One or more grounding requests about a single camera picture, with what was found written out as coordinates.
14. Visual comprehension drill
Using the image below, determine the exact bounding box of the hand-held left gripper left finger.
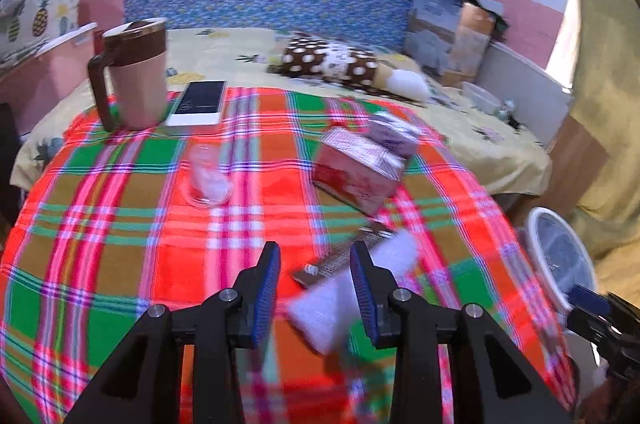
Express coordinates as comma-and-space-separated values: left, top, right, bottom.
65, 241, 282, 424

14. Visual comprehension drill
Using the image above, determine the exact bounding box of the white board panel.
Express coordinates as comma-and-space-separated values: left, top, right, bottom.
475, 41, 573, 147

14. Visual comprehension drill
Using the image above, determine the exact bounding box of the yellow printed bedsheet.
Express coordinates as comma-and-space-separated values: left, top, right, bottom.
10, 26, 553, 197

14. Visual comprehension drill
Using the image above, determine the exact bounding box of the yellow curtain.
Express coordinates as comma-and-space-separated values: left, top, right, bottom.
552, 0, 640, 305

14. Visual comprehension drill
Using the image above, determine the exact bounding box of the cardboard box with picture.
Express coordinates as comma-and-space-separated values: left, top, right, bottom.
402, 0, 508, 88

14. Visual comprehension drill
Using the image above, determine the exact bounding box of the plaid tablecloth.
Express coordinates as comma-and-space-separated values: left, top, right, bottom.
0, 86, 578, 424

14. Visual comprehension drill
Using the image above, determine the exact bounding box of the clear plastic cup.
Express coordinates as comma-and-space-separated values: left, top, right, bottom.
181, 143, 235, 209

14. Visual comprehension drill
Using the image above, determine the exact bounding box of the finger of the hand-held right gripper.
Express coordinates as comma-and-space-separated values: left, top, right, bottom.
565, 308, 616, 345
567, 285, 613, 317

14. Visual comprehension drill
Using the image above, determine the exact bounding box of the brown snack wrapper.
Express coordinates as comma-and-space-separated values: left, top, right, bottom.
291, 224, 396, 289

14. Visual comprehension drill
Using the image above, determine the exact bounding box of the pink plastic cabinet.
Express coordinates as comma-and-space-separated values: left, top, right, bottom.
0, 22, 98, 135

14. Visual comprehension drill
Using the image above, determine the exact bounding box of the beige mug brown lid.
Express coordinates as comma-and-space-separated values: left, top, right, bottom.
87, 18, 170, 133

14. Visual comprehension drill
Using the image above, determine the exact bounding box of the brown polka dot pillow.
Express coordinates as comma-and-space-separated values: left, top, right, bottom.
270, 32, 431, 100

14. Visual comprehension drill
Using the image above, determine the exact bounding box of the translucent plastic bin liner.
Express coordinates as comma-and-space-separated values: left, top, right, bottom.
535, 216, 593, 305

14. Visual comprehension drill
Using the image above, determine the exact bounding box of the pineapple print storage bag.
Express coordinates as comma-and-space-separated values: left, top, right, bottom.
0, 0, 103, 67

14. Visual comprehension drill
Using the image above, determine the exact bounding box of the pink drink carton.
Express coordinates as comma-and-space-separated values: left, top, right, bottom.
311, 126, 407, 217

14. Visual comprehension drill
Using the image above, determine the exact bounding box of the purple drink carton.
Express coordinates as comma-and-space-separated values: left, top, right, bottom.
367, 111, 423, 159

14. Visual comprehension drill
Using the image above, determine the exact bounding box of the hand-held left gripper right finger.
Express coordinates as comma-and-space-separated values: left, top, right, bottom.
349, 241, 573, 424

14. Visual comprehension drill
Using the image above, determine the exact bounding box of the wooden cabinet panel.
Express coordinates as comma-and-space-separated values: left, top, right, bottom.
547, 114, 611, 215

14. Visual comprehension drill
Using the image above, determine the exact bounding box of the white smartphone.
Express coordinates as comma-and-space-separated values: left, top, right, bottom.
165, 80, 228, 135

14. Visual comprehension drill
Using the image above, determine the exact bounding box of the white round trash bin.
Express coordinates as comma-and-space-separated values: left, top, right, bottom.
522, 206, 598, 317

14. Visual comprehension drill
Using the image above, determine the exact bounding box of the clear plastic bowl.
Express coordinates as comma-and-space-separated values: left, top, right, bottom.
461, 81, 501, 113

